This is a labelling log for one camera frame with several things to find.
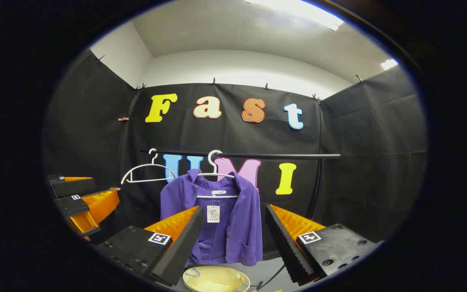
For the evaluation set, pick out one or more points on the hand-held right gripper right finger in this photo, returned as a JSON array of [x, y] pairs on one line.
[[284, 243]]

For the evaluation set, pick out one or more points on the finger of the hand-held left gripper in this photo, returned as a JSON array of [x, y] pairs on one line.
[[73, 207], [73, 186]]

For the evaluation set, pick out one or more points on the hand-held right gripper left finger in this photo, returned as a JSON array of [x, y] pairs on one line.
[[185, 243]]

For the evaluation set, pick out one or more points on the purple ribbed shirt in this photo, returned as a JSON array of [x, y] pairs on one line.
[[243, 219]]

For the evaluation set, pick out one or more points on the beige laundry hamper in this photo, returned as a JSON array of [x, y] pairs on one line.
[[217, 280]]

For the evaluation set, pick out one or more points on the white plastic hanger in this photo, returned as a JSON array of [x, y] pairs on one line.
[[214, 156], [144, 167]]

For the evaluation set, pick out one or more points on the black clothes rack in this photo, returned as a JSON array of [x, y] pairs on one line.
[[282, 155]]

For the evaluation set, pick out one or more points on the black backdrop cloth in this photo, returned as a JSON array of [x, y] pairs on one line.
[[359, 142]]

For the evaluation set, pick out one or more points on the row of black backdrop clips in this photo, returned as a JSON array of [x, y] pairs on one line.
[[213, 82]]

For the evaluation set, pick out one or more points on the small ceiling light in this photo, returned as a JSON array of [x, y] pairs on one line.
[[389, 64]]

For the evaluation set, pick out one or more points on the long ceiling light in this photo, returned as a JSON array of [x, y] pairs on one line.
[[298, 10]]

